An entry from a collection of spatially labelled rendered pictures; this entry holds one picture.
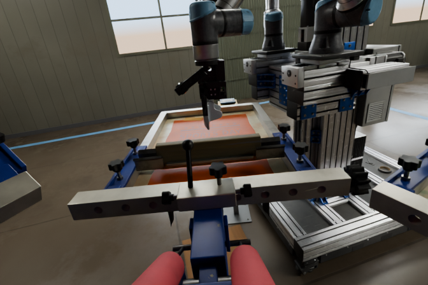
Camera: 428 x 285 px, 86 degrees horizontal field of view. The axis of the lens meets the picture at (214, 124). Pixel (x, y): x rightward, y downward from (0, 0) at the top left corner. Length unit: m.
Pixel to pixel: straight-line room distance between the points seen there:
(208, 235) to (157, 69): 4.38
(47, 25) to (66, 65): 0.67
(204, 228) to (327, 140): 1.25
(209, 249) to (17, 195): 0.37
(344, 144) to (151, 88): 3.80
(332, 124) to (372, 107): 0.25
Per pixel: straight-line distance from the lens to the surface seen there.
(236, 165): 0.81
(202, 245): 0.46
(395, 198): 0.61
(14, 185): 0.59
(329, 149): 1.66
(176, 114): 1.36
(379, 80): 1.25
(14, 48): 5.14
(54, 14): 4.92
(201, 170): 0.81
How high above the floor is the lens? 1.39
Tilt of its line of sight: 21 degrees down
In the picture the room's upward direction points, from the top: 6 degrees counter-clockwise
